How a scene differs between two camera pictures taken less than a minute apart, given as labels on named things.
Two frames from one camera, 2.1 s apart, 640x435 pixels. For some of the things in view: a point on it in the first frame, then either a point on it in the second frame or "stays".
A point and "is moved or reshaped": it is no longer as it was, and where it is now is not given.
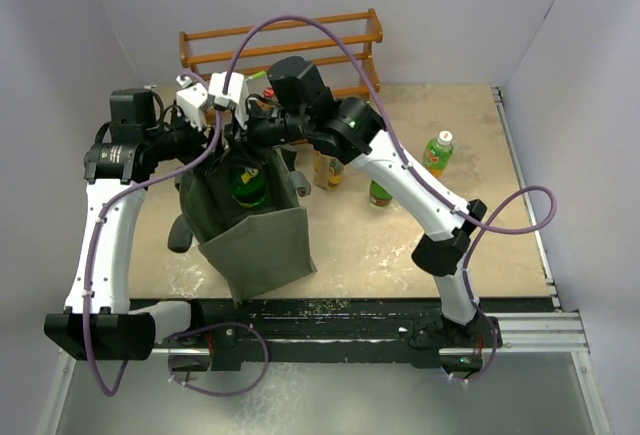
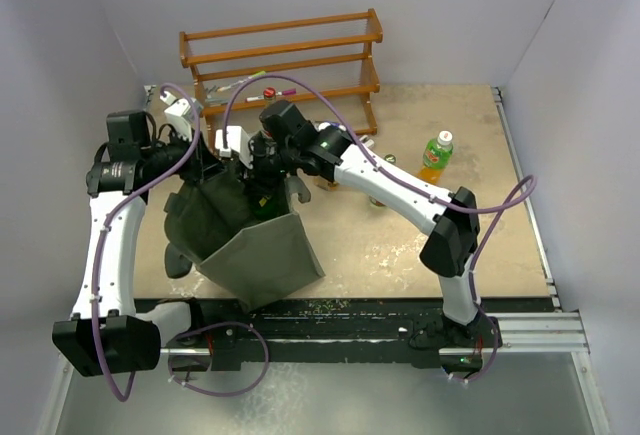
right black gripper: [248, 135] to [257, 179]
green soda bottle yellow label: [249, 187] to [265, 207]
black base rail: [228, 331] stays
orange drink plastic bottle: [438, 152] stays
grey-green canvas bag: [253, 248] is moved or reshaped
